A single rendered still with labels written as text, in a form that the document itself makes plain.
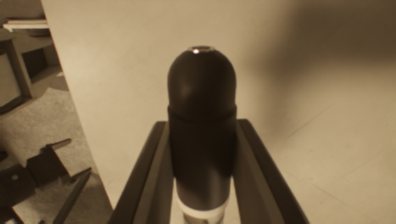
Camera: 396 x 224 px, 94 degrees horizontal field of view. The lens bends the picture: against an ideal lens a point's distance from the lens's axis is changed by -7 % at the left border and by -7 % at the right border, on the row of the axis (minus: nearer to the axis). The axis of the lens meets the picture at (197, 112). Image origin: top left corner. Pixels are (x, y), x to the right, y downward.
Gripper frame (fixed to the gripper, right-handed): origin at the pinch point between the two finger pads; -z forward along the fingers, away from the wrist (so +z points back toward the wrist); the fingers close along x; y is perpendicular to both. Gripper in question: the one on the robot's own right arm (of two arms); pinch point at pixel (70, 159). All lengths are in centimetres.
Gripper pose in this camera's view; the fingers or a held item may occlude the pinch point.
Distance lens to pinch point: 66.5
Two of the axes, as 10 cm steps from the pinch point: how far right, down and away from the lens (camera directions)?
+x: 6.6, 7.3, -1.7
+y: 5.4, -6.2, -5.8
